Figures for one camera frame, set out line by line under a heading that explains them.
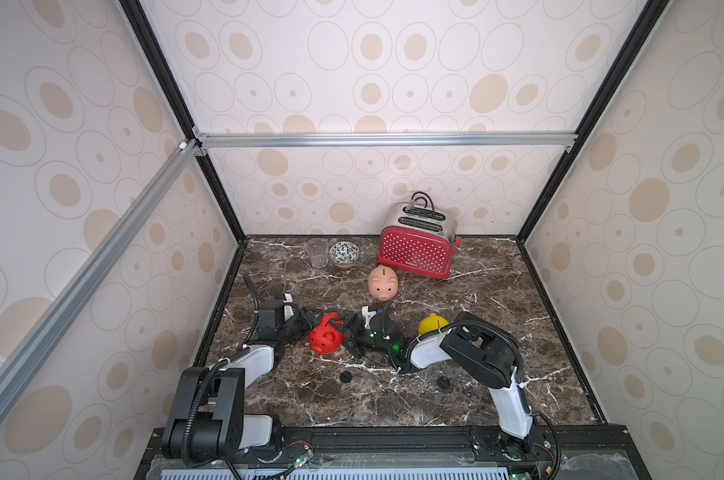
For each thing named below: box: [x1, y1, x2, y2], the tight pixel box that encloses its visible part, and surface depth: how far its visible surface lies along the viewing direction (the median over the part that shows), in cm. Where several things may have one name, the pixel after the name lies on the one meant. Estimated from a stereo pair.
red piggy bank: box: [308, 312, 345, 354], surface depth 85 cm
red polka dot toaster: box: [376, 191, 462, 280], surface depth 102 cm
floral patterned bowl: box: [329, 240, 360, 265], surface depth 115 cm
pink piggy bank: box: [368, 265, 399, 301], surface depth 97 cm
